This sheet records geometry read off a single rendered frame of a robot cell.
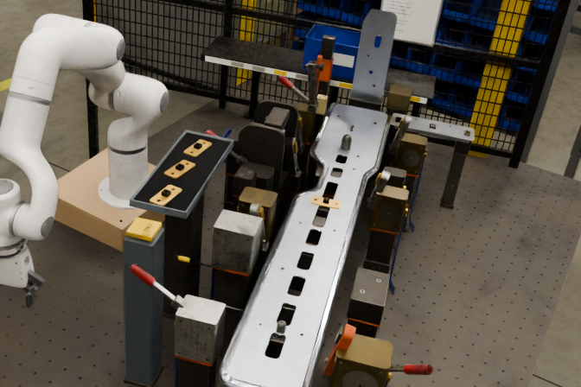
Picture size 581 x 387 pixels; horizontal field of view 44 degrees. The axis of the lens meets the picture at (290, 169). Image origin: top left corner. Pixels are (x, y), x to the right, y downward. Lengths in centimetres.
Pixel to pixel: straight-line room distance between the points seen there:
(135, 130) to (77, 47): 50
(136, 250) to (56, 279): 63
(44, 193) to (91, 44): 36
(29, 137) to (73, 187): 77
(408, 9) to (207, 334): 167
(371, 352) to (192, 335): 37
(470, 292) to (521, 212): 56
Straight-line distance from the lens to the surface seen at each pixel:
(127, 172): 224
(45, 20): 181
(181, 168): 178
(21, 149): 163
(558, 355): 331
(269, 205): 182
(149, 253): 158
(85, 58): 172
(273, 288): 169
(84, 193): 236
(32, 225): 162
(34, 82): 163
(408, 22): 282
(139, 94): 208
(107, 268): 221
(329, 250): 183
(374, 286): 170
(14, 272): 176
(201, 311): 153
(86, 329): 202
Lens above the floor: 210
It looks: 31 degrees down
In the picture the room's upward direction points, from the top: 7 degrees clockwise
